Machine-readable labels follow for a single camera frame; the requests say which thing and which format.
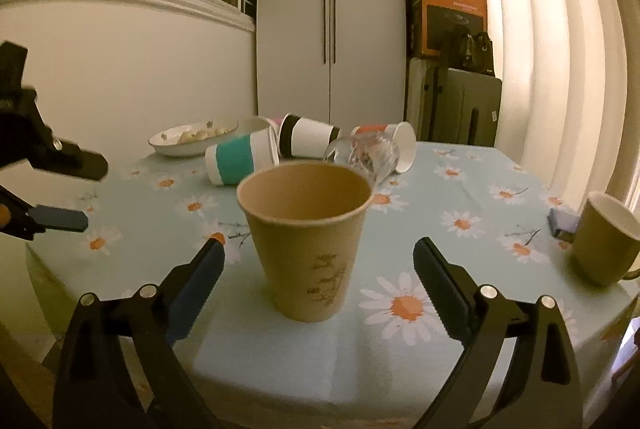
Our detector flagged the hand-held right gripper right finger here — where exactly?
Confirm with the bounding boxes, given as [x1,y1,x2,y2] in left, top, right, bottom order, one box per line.
[412,236,583,429]

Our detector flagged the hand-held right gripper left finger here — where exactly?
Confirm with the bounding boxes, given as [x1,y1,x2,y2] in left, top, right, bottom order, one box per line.
[52,239,226,429]

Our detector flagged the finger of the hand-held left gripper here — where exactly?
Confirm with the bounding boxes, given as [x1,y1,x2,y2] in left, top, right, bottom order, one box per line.
[0,106,110,182]
[0,186,89,241]

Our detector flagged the brown paper cup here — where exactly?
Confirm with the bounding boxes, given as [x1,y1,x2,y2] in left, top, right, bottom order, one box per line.
[236,162,374,324]

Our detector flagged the teal banded paper cup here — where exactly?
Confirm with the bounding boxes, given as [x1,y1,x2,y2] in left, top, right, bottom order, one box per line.
[205,129,281,186]

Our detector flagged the orange banded paper cup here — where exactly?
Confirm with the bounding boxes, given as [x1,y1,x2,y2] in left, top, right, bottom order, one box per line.
[350,122,417,173]

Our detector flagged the pink banded paper cup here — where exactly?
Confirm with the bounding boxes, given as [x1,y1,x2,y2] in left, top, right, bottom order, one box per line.
[237,115,283,141]

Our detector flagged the black banded paper cup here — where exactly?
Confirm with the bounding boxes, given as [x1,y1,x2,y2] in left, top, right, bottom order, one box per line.
[277,113,343,160]

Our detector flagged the white bowl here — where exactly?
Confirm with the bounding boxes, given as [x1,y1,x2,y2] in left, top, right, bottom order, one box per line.
[148,118,239,158]

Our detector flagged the pale food pieces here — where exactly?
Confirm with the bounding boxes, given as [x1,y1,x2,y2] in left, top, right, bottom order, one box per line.
[177,120,236,144]

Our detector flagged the daisy print tablecloth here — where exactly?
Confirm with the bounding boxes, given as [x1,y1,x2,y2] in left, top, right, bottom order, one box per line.
[25,139,640,429]

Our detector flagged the small blue box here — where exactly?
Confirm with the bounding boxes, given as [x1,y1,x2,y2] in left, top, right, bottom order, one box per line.
[547,208,581,238]

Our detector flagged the clear drinking glass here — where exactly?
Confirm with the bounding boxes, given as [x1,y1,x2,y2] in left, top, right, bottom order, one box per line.
[323,132,401,190]

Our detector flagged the green mug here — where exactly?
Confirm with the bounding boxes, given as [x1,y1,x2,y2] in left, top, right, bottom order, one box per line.
[571,190,640,287]

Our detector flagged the grey suitcase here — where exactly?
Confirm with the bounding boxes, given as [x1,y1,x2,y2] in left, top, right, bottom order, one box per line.
[405,56,502,147]

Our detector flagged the small black bag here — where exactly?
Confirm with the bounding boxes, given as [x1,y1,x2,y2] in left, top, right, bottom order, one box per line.
[442,29,496,75]

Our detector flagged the white wardrobe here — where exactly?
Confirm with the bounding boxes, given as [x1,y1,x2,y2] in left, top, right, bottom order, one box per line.
[256,0,408,142]

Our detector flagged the orange cardboard box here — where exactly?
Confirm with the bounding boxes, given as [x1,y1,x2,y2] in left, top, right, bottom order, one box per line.
[417,0,488,60]

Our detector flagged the cream curtain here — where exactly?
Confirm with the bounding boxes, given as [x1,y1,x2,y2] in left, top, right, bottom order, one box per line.
[440,0,640,220]

